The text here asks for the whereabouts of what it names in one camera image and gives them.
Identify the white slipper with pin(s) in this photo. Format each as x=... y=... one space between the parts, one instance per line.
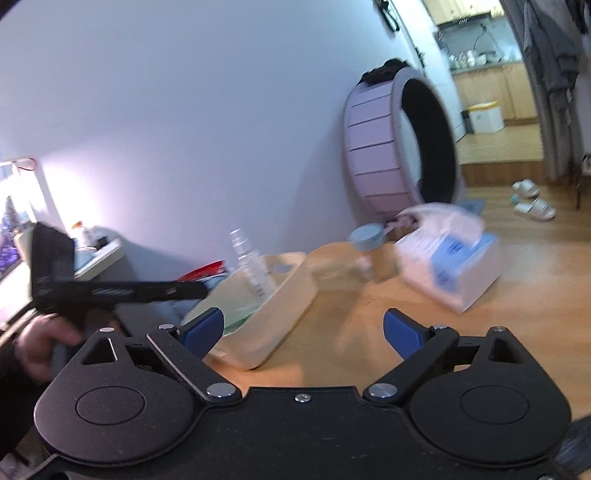
x=526 y=188
x=535 y=210

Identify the white desk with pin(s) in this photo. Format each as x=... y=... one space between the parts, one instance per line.
x=99 y=261

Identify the cream plastic basket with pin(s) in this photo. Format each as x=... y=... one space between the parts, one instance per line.
x=277 y=318

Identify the blue and white tissue pack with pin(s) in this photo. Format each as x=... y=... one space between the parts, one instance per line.
x=452 y=263

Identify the clear spray bottle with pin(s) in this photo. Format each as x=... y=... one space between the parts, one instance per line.
x=251 y=272

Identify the toothpick jar with blue lid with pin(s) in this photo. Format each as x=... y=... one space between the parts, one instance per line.
x=374 y=251

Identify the person's left hand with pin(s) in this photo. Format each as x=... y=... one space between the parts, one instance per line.
x=37 y=344

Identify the dishes on kitchen counter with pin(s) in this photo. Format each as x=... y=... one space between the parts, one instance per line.
x=471 y=59

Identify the purple cat wheel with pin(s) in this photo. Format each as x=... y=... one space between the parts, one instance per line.
x=374 y=147

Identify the grey hanging jacket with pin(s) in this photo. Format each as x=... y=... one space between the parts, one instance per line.
x=551 y=46

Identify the supplement bottle with orange cap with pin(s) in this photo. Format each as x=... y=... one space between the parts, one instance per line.
x=83 y=235

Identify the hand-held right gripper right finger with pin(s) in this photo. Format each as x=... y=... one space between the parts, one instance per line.
x=404 y=333

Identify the person's left forearm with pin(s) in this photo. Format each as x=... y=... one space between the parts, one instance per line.
x=11 y=406

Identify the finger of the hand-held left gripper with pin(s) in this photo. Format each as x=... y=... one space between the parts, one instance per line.
x=138 y=291

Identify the wooden kitchen cabinet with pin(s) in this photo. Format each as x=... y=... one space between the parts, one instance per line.
x=498 y=90

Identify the black cloth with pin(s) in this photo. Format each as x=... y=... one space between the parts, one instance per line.
x=381 y=71

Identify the white box with yellow lid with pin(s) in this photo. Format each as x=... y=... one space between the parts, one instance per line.
x=485 y=117

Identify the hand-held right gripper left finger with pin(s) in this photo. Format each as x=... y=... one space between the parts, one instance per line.
x=203 y=331

